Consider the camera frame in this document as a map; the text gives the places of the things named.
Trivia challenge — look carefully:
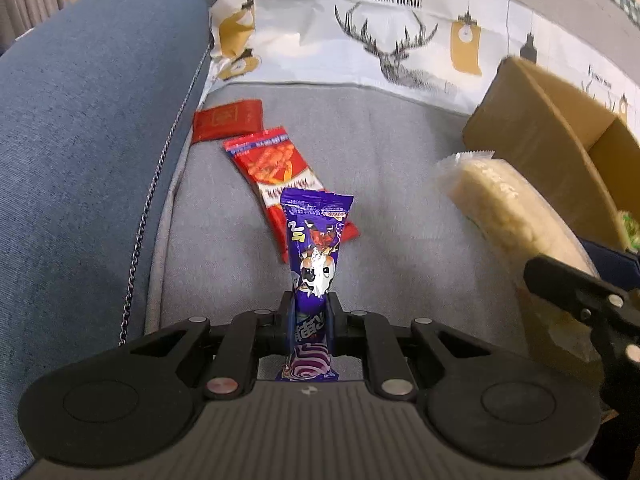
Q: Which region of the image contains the red snack packet orange picture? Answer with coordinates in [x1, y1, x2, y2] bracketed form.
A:
[222, 126, 361, 264]

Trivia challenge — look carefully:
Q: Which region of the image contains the cardboard box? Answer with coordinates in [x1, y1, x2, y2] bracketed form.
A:
[462, 56, 640, 253]

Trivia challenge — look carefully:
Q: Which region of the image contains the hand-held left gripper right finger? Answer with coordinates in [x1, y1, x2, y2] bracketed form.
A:
[325, 292, 503, 399]

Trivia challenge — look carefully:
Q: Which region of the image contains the clear peanut bag green label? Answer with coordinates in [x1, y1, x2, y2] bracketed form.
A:
[617, 209, 640, 252]

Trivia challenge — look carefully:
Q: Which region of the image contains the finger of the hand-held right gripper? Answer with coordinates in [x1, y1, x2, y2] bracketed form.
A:
[579, 238, 640, 267]
[522, 254, 640, 411]

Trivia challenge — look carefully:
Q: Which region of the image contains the blue sofa armrest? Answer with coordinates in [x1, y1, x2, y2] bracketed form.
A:
[0, 0, 217, 466]

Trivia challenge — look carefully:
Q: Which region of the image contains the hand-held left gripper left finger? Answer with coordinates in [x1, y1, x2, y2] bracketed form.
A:
[125, 292, 296, 399]

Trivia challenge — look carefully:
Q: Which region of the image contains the deer printed white cloth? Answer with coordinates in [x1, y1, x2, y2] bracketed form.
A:
[194, 0, 640, 128]

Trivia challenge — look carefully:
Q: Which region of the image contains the grey sofa seat cushion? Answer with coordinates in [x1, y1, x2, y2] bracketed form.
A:
[144, 79, 606, 378]

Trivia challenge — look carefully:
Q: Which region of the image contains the small dark red packet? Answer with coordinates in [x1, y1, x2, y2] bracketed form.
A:
[192, 100, 264, 144]

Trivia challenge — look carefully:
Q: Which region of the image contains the purple snack packet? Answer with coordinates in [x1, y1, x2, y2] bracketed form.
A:
[275, 186, 355, 382]

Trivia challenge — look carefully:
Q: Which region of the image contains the pale bread packet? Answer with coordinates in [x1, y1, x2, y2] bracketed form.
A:
[434, 151, 603, 376]

